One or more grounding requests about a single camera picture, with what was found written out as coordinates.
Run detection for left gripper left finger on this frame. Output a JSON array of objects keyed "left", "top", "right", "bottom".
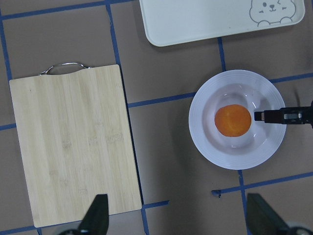
[{"left": 78, "top": 194, "right": 109, "bottom": 235}]

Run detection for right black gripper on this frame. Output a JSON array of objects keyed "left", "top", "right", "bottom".
[{"left": 254, "top": 102, "right": 313, "bottom": 126}]

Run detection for orange fruit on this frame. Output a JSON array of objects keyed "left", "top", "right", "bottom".
[{"left": 214, "top": 104, "right": 252, "bottom": 137}]

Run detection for white round plate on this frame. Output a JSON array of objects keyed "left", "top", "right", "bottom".
[{"left": 189, "top": 70, "right": 286, "bottom": 170}]

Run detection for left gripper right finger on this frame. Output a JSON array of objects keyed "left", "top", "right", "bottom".
[{"left": 246, "top": 193, "right": 290, "bottom": 235}]

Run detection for cream bear tray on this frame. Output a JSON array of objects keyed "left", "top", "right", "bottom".
[{"left": 139, "top": 0, "right": 305, "bottom": 47}]

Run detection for bamboo cutting board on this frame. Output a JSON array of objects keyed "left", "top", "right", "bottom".
[{"left": 9, "top": 65, "right": 142, "bottom": 228}]

